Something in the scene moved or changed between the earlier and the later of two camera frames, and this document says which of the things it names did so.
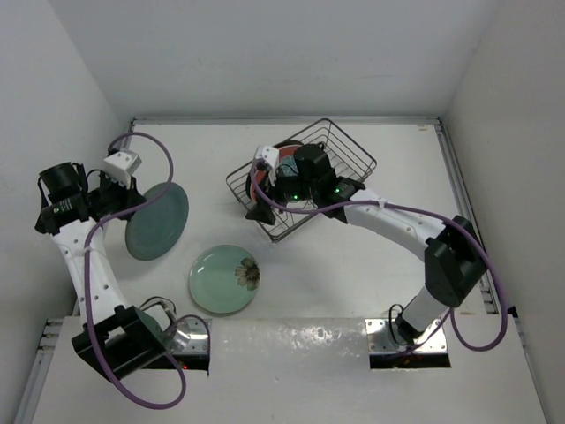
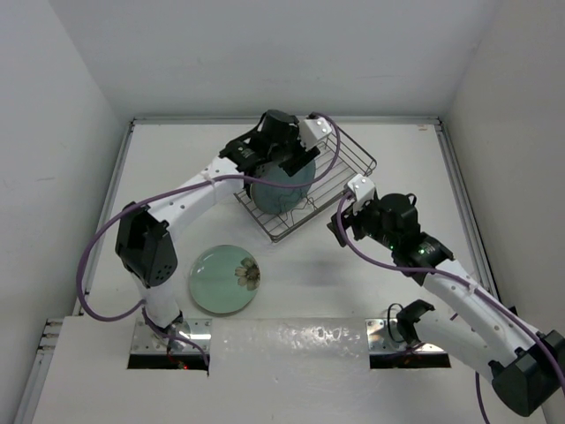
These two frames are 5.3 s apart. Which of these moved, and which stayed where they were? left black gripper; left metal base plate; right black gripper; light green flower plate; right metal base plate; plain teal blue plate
Moved: right black gripper; left black gripper; plain teal blue plate
Stayed: light green flower plate; left metal base plate; right metal base plate
